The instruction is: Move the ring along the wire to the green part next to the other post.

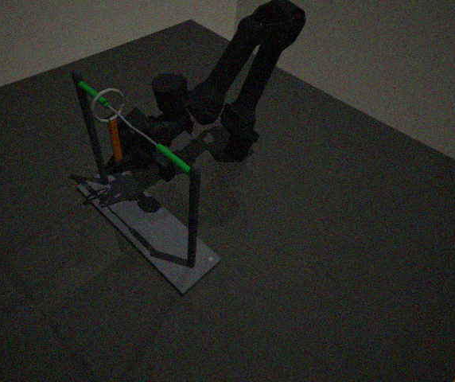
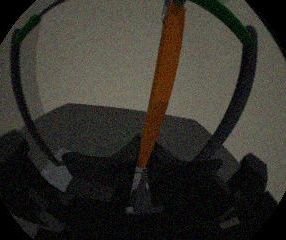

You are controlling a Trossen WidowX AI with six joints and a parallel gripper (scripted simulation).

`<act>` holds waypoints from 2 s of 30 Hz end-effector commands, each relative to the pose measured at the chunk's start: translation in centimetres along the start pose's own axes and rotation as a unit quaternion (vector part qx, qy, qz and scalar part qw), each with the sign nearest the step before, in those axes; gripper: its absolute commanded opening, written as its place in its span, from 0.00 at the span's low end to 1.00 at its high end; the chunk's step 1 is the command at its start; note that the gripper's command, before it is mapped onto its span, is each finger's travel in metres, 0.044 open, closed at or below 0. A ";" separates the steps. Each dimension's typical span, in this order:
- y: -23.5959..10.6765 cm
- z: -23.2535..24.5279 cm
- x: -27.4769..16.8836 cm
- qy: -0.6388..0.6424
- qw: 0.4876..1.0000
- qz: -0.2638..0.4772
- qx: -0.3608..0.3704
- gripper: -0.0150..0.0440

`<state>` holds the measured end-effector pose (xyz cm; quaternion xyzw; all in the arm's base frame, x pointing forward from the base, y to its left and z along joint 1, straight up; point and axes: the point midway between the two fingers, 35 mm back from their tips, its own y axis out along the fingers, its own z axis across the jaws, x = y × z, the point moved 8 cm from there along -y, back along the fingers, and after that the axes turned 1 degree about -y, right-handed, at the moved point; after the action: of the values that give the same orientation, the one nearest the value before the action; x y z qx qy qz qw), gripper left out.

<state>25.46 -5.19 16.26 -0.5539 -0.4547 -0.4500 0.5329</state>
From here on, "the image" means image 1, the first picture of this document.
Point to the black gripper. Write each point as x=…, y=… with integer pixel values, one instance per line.
x=137, y=155

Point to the orange handle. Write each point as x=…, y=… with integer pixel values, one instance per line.
x=111, y=122

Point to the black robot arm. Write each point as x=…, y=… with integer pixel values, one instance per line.
x=281, y=21

